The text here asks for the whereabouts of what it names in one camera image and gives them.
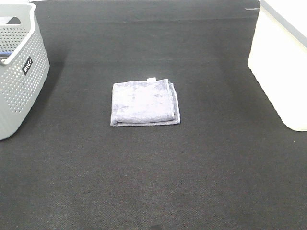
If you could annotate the grey towel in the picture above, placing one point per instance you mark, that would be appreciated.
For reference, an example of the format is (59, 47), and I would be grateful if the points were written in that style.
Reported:
(144, 103)

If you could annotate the black fabric table mat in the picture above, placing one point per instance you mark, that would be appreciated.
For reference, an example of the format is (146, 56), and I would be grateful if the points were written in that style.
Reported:
(231, 164)

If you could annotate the white plastic storage bin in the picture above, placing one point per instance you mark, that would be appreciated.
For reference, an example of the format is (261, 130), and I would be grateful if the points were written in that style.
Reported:
(278, 58)

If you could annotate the grey perforated laundry basket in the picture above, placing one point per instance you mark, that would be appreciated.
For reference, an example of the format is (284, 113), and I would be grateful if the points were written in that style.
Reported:
(23, 73)

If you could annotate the blue cloth in basket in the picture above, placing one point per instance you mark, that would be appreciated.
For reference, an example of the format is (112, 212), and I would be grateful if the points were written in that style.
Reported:
(5, 54)

